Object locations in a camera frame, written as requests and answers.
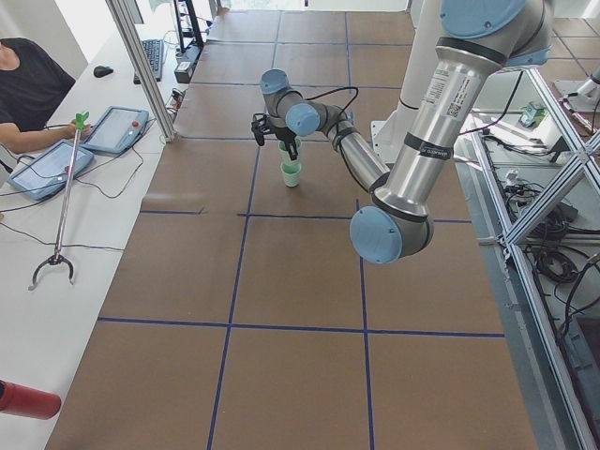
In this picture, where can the pale green cup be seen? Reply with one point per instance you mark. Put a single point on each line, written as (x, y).
(291, 173)
(290, 154)

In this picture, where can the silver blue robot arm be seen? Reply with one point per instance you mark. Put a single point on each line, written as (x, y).
(460, 44)

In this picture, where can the seated person black shirt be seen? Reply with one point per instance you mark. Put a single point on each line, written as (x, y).
(33, 86)

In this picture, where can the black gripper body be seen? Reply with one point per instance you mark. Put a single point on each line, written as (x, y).
(282, 136)

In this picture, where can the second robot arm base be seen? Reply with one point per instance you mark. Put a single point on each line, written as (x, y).
(580, 96)

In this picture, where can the brown paper table cover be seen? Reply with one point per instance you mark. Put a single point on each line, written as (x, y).
(240, 317)

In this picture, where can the blue teach pendant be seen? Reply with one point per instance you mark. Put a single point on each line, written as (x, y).
(45, 175)
(116, 130)

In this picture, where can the far blue teach pendant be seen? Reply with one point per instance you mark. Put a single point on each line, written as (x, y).
(116, 130)

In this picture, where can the person's hand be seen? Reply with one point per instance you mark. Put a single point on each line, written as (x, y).
(78, 129)

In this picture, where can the near blue teach pendant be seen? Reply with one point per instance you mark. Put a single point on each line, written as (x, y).
(45, 175)

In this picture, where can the metal reacher grabber tool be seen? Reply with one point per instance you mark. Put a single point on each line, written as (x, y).
(57, 258)

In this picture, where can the aluminium frame column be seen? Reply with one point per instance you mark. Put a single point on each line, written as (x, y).
(128, 32)

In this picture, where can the black keyboard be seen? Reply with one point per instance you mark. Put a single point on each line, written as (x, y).
(154, 51)

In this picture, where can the green white small box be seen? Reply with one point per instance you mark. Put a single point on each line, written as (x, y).
(533, 113)

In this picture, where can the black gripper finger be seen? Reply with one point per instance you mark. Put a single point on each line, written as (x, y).
(288, 137)
(258, 130)

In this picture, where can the red cylinder bottle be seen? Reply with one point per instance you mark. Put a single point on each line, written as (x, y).
(28, 402)

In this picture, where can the black computer mouse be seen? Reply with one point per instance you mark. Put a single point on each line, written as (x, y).
(102, 71)

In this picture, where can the aluminium lattice frame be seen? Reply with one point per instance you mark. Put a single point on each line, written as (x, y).
(535, 196)

